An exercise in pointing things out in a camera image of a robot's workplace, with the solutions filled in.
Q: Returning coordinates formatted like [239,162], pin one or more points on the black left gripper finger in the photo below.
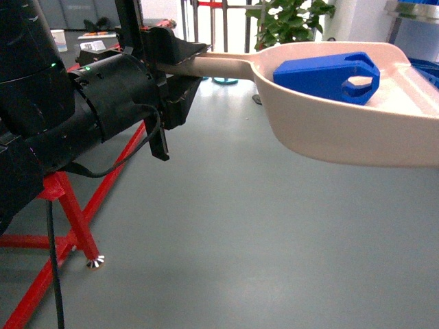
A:
[182,90]
[165,48]

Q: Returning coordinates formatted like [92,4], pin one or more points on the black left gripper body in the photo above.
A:
[121,90]

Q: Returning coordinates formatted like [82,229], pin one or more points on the blue plastic part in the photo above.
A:
[347,77]

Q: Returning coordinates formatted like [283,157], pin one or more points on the beige plastic dustpan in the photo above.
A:
[398,127]

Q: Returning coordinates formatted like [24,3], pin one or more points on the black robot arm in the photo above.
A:
[50,116]

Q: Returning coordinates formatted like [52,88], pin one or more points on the steel roller shelf rack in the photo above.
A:
[419,11]

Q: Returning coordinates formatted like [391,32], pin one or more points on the white paper cup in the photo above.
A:
[59,38]

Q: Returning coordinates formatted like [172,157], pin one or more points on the green potted plant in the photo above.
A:
[286,21]

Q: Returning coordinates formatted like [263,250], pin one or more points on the black vertical pole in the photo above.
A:
[54,265]

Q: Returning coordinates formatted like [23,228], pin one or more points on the blue crate front right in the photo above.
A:
[428,69]

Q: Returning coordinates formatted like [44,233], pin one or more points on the red metal table frame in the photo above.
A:
[79,206]

